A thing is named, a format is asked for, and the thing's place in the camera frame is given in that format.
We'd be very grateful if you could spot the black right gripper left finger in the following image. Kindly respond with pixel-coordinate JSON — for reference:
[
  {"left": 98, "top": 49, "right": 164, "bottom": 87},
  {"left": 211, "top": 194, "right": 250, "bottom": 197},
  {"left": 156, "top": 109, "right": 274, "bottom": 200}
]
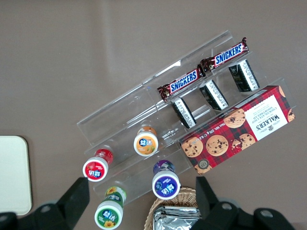
[{"left": 31, "top": 176, "right": 91, "bottom": 230}]

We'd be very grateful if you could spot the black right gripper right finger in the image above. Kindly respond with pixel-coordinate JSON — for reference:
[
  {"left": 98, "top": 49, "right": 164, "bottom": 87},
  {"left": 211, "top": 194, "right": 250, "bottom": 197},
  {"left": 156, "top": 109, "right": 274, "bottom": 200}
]
[{"left": 195, "top": 176, "right": 255, "bottom": 230}]

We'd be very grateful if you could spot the light wicker basket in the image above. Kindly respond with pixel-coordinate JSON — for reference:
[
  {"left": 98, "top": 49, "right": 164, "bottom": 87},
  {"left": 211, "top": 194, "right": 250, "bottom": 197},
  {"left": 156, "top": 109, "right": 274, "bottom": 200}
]
[{"left": 143, "top": 187, "right": 204, "bottom": 230}]

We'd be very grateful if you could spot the cream plastic tray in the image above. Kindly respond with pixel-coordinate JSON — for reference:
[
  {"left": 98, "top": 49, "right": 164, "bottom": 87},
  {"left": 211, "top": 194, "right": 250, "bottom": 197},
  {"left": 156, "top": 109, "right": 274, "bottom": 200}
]
[{"left": 0, "top": 136, "right": 33, "bottom": 216}]

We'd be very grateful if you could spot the green gum bottle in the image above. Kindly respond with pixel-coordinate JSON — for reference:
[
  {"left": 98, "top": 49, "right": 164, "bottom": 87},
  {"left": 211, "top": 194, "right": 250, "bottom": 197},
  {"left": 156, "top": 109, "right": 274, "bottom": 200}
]
[{"left": 94, "top": 186, "right": 127, "bottom": 230}]

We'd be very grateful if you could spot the aluminium foil container stack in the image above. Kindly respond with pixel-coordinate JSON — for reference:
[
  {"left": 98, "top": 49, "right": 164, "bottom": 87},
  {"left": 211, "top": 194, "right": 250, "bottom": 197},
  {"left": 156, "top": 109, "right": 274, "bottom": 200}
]
[{"left": 153, "top": 206, "right": 202, "bottom": 230}]

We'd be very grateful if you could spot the red gum bottle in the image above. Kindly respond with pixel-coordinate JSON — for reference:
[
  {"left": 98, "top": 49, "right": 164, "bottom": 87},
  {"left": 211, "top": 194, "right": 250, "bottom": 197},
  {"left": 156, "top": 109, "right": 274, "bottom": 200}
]
[{"left": 82, "top": 148, "right": 114, "bottom": 183}]

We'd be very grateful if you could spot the purple gum bottle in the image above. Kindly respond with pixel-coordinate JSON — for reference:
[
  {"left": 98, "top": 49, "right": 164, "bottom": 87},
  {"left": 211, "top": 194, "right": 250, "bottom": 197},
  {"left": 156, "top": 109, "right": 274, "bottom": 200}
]
[{"left": 152, "top": 160, "right": 181, "bottom": 200}]

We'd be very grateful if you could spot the red Walkers cookie box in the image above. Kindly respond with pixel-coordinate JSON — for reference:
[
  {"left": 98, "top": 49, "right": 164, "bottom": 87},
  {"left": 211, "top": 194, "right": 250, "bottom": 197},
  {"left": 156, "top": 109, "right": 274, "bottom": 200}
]
[{"left": 178, "top": 85, "right": 296, "bottom": 175}]

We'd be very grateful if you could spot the orange gum bottle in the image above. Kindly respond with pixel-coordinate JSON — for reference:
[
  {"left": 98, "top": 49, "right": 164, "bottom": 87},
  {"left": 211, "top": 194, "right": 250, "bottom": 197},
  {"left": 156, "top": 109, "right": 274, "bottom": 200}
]
[{"left": 133, "top": 126, "right": 159, "bottom": 157}]

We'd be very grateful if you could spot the small black box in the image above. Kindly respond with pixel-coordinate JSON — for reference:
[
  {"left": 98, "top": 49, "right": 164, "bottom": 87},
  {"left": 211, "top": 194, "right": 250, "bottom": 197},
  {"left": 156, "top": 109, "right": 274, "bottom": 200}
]
[
  {"left": 170, "top": 97, "right": 197, "bottom": 129},
  {"left": 199, "top": 80, "right": 228, "bottom": 111},
  {"left": 228, "top": 59, "right": 260, "bottom": 93}
]

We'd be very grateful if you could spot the clear acrylic stepped display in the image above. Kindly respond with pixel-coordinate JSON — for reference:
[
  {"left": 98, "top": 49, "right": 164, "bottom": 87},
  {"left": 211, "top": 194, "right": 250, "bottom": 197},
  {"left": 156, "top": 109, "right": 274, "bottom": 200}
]
[{"left": 76, "top": 30, "right": 297, "bottom": 207}]

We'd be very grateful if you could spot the Snickers bar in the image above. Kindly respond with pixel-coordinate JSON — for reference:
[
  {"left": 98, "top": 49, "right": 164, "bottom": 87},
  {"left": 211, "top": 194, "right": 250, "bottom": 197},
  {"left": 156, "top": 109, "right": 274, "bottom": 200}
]
[
  {"left": 200, "top": 37, "right": 250, "bottom": 74},
  {"left": 157, "top": 68, "right": 206, "bottom": 103}
]

